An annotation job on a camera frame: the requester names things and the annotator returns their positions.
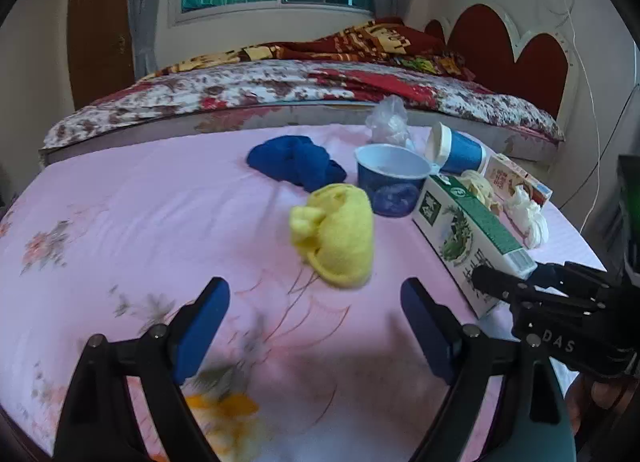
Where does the bed mattress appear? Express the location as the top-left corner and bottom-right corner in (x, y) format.
(39, 101), (562, 169)

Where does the wooden door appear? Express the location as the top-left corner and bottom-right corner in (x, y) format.
(67, 0), (137, 111)

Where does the yellow cloth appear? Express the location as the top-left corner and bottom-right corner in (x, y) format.
(289, 183), (376, 290)

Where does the pink floral cloth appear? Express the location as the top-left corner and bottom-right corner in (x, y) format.
(0, 122), (608, 462)

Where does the clear plastic bag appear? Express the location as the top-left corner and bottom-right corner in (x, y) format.
(365, 95), (417, 149)

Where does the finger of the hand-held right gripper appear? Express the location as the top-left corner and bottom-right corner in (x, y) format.
(472, 265), (538, 307)
(530, 261), (612, 294)

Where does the blue paper bowl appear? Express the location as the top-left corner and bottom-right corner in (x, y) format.
(354, 143), (433, 217)

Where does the black cable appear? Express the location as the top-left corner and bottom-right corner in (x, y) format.
(559, 86), (640, 210)

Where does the floral quilt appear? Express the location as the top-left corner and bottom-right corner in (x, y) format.
(42, 60), (566, 154)

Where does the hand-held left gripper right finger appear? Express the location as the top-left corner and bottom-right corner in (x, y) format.
(400, 277), (577, 462)

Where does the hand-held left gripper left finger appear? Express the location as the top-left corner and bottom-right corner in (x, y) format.
(52, 277), (232, 462)

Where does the red heart-shaped headboard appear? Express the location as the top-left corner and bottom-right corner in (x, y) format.
(425, 2), (581, 129)

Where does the blue paper cup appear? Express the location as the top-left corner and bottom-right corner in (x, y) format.
(425, 122), (488, 176)

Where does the person's right hand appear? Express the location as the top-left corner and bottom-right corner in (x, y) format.
(566, 373), (632, 439)

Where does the blue knotted towel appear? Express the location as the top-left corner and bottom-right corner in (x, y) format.
(246, 135), (347, 193)

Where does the crumpled white tissue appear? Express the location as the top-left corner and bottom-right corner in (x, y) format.
(502, 185), (551, 249)

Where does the small red and white carton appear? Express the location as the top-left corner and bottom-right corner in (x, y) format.
(482, 153), (554, 206)

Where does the red printed blanket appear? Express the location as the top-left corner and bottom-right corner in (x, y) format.
(142, 17), (476, 84)

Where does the green and white carton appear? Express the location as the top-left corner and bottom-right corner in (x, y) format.
(411, 173), (539, 320)

